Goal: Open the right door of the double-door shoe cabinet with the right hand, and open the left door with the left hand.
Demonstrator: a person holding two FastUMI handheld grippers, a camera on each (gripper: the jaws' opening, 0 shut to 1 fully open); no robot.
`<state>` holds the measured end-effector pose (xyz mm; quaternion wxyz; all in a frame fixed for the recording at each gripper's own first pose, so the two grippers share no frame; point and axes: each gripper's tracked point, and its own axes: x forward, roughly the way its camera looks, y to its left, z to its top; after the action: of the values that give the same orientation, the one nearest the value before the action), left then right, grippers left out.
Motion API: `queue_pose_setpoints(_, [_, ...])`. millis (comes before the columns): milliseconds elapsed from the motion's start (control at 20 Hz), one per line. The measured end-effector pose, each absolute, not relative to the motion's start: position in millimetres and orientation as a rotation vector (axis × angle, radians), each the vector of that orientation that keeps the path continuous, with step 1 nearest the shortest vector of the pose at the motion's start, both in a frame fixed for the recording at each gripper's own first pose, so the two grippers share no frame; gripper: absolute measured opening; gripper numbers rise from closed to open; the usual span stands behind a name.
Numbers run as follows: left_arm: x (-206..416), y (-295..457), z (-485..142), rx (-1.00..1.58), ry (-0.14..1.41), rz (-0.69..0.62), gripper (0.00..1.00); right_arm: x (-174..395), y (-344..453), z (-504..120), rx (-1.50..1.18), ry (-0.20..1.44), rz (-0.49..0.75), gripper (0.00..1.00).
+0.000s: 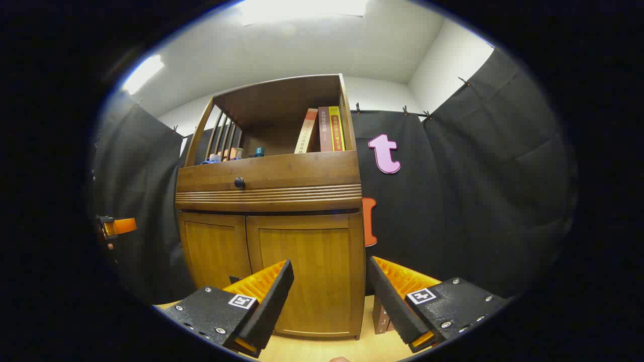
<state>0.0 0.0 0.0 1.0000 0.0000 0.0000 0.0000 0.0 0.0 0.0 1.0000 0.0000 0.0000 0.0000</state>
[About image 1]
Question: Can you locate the wooden cabinet door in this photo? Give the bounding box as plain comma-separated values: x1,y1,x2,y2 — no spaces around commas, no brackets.
179,211,252,291
246,213,365,338

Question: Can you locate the dark brown book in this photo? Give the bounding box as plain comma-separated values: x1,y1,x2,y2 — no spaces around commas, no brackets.
372,295,390,335

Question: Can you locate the cream book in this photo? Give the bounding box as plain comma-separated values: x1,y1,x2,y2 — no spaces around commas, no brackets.
294,108,319,154

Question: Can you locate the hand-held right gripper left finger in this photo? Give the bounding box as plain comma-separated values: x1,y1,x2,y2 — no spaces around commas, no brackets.
162,259,295,359

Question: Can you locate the wooden double-door shoe cabinet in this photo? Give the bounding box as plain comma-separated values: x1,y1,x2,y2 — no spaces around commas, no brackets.
175,74,366,340

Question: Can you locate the black backdrop cloth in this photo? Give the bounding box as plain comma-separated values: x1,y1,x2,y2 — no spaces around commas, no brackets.
91,48,577,305

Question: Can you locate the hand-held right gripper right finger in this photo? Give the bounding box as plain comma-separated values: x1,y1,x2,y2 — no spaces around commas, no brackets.
367,255,510,353

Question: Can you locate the large ceiling light panel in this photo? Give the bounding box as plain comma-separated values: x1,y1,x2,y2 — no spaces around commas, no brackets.
239,0,370,26

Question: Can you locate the small ceiling light panel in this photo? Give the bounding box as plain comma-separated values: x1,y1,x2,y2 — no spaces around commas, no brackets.
122,54,165,95

